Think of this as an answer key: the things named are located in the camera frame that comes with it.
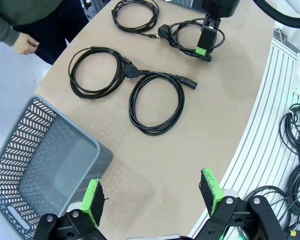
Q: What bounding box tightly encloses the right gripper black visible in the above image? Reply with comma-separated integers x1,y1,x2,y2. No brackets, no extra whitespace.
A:
195,0,241,56

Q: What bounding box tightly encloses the gray plastic lattice basket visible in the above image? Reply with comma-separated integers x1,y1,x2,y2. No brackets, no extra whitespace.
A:
171,0,206,13
0,94,114,240

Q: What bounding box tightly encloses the person's right hand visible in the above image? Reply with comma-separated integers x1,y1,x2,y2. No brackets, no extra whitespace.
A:
11,32,40,55

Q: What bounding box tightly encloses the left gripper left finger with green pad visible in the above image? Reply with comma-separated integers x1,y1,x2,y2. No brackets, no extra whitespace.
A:
33,178,108,240

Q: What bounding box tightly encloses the black power cable round plug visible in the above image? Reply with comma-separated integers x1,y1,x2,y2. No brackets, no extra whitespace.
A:
123,63,199,137

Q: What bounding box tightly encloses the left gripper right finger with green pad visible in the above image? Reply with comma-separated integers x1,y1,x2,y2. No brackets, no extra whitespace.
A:
189,168,288,240

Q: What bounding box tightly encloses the white ribbed platform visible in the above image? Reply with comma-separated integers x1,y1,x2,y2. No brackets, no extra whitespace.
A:
187,37,300,240

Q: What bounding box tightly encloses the person's right forearm green sleeve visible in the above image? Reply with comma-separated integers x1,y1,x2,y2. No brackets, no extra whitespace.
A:
0,14,22,48

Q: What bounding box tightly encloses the person in green sweater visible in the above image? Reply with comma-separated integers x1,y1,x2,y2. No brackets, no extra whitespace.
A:
0,0,91,66

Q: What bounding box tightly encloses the black braided right arm hose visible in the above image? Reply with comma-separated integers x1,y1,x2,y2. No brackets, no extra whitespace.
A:
254,0,300,29

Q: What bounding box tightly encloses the thin black USB cable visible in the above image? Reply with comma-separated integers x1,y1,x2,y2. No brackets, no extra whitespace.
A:
111,0,162,41

